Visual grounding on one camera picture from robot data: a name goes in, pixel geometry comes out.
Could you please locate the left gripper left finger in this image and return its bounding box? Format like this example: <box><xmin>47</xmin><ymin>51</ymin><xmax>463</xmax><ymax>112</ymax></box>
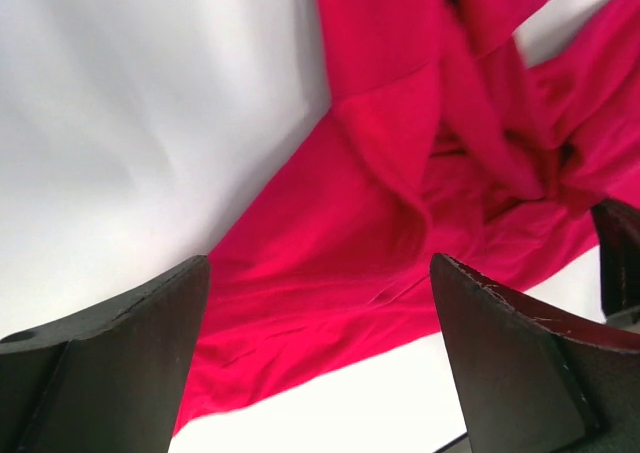
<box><xmin>1</xmin><ymin>256</ymin><xmax>210</xmax><ymax>452</ymax></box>

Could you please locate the red t shirt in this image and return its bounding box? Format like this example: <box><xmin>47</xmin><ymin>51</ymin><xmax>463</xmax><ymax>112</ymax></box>
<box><xmin>176</xmin><ymin>0</ymin><xmax>639</xmax><ymax>427</ymax></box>

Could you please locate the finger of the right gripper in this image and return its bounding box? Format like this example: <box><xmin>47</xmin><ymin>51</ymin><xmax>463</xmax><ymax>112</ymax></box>
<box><xmin>591</xmin><ymin>198</ymin><xmax>639</xmax><ymax>323</ymax></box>

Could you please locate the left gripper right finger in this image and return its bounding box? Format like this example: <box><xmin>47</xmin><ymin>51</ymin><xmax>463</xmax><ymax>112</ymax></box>
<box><xmin>431</xmin><ymin>254</ymin><xmax>639</xmax><ymax>452</ymax></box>

